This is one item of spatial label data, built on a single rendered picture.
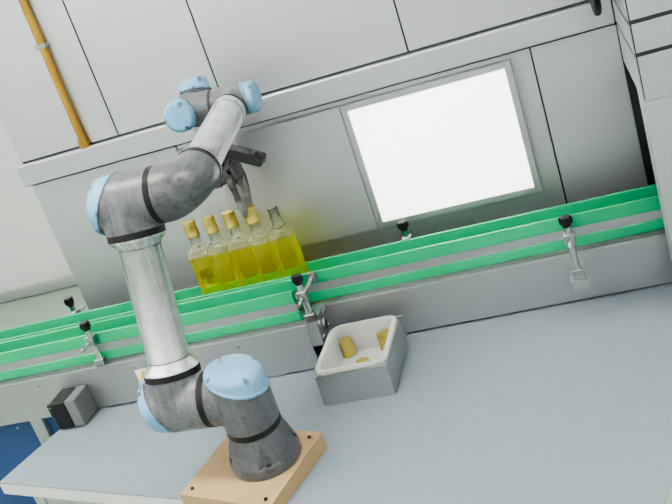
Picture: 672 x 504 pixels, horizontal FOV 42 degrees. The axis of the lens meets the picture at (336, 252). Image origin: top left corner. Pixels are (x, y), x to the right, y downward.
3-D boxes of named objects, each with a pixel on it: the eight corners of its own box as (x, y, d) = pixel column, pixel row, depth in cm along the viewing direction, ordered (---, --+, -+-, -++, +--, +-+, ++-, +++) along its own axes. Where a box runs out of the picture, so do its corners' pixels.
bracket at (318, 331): (333, 326, 227) (325, 302, 225) (326, 344, 218) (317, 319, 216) (320, 328, 228) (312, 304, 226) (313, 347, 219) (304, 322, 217)
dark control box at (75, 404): (99, 409, 241) (86, 383, 238) (86, 426, 233) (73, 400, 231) (73, 414, 243) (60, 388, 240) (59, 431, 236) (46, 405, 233)
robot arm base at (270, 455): (277, 486, 174) (261, 447, 170) (218, 476, 183) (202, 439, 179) (314, 437, 185) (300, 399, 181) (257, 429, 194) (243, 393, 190)
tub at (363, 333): (407, 343, 219) (397, 312, 216) (395, 393, 199) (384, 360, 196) (341, 355, 224) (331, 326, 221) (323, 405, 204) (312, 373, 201)
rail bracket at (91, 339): (112, 361, 235) (92, 317, 231) (100, 376, 229) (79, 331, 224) (99, 364, 237) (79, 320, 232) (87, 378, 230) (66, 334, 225)
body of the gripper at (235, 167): (217, 182, 227) (200, 138, 223) (247, 174, 225) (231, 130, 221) (207, 192, 221) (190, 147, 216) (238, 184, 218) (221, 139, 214)
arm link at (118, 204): (210, 437, 174) (141, 166, 166) (143, 445, 179) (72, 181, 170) (232, 414, 186) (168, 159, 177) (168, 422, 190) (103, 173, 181)
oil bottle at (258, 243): (296, 296, 235) (269, 224, 228) (291, 306, 230) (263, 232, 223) (277, 300, 237) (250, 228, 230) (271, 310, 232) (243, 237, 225)
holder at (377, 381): (409, 334, 224) (401, 307, 221) (395, 394, 199) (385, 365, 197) (346, 346, 229) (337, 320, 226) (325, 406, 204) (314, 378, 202)
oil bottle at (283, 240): (316, 291, 234) (290, 218, 227) (312, 301, 229) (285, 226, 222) (297, 295, 236) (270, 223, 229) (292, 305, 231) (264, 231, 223)
